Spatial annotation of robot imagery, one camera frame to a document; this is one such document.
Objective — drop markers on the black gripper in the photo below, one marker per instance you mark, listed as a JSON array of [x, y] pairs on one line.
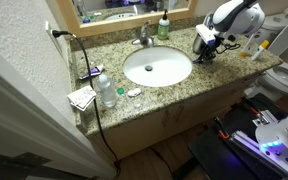
[[210, 50]]

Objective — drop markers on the blue shaving razor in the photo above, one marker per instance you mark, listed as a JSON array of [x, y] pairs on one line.
[[197, 61]]

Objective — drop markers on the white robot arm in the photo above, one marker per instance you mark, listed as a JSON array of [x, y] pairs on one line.
[[246, 17]]

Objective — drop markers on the white oval sink basin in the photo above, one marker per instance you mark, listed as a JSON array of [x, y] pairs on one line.
[[157, 67]]

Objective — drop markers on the stainless steel cup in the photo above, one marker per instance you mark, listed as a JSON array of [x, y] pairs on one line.
[[197, 44]]

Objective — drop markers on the green soap pump bottle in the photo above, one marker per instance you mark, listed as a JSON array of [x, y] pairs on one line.
[[163, 26]]

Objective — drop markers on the yellow capped white tube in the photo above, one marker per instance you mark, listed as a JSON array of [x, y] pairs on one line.
[[260, 49]]

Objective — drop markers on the chrome faucet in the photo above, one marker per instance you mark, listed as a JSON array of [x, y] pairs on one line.
[[145, 40]]

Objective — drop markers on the small white soap piece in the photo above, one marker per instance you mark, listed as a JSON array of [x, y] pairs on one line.
[[135, 92]]

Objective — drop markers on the wooden vanity cabinet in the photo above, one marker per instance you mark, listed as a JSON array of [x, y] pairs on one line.
[[137, 123]]

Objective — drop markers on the white toilet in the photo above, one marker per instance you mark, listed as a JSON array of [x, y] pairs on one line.
[[274, 83]]

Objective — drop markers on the green bottle cap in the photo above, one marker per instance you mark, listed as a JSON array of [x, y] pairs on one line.
[[120, 91]]

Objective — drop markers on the black robot cart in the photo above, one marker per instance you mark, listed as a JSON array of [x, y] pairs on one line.
[[239, 157]]

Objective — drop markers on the clear plastic water bottle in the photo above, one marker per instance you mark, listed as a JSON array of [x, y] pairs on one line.
[[107, 91]]

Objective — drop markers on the purple toothpaste tube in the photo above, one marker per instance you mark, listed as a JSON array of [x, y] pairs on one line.
[[97, 70]]

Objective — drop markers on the wood framed mirror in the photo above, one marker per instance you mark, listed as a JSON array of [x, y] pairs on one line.
[[95, 28]]

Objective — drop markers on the white paper packets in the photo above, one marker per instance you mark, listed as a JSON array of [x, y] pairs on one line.
[[82, 97]]

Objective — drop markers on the white door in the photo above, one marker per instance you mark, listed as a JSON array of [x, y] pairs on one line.
[[35, 81]]

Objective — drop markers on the orange handled clamp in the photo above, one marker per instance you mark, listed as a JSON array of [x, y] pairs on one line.
[[222, 132]]

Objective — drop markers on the white wall outlet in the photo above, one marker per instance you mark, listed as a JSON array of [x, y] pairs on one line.
[[48, 30]]

